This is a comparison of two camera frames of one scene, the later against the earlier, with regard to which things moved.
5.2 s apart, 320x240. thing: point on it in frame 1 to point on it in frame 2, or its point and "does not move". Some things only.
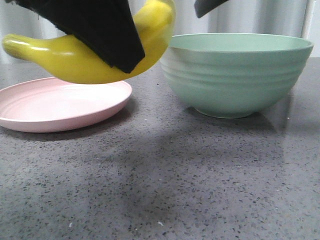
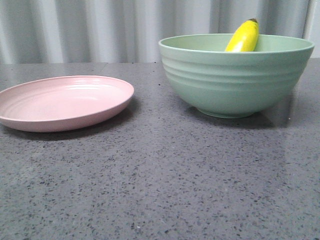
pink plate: x=51 y=104 does not move
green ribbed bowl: x=233 y=75 does not move
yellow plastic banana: x=70 y=59 to x=245 y=38
